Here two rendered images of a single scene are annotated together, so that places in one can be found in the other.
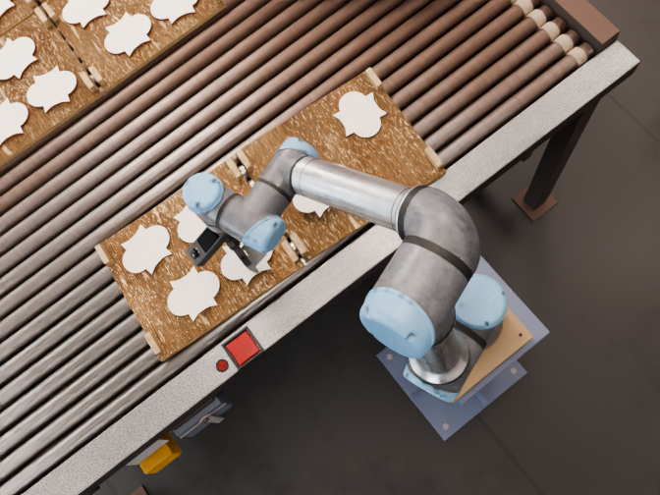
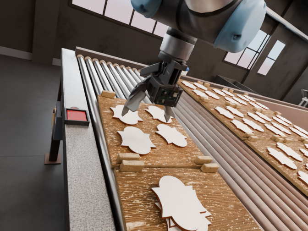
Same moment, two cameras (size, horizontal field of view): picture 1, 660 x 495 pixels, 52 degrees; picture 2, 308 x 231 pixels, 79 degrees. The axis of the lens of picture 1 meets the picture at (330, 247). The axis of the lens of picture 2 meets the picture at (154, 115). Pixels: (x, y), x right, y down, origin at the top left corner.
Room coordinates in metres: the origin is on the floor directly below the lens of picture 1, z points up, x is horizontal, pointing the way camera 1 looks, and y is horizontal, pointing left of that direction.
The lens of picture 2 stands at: (0.40, -0.29, 1.28)
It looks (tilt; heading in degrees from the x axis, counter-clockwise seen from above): 25 degrees down; 70
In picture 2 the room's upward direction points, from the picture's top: 23 degrees clockwise
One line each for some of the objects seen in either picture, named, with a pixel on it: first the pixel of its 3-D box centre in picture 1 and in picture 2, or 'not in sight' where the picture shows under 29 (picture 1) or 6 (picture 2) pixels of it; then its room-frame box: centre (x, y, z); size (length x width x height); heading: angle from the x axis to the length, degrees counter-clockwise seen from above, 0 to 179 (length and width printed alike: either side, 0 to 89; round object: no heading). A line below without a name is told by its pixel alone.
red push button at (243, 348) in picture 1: (243, 348); (76, 117); (0.36, 0.29, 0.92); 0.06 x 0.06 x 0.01; 14
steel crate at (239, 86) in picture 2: not in sight; (231, 96); (3.68, 3.74, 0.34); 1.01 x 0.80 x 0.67; 105
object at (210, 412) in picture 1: (197, 407); (65, 121); (0.30, 0.48, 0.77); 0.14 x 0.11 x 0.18; 104
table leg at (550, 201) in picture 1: (556, 154); not in sight; (0.63, -0.78, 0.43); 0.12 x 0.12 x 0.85; 14
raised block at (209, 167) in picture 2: (245, 160); (210, 167); (0.79, 0.11, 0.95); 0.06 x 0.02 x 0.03; 9
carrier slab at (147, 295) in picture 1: (197, 255); (147, 127); (0.62, 0.31, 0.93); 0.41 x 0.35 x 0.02; 100
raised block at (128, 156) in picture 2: (290, 252); (128, 158); (0.52, 0.09, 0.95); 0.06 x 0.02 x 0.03; 10
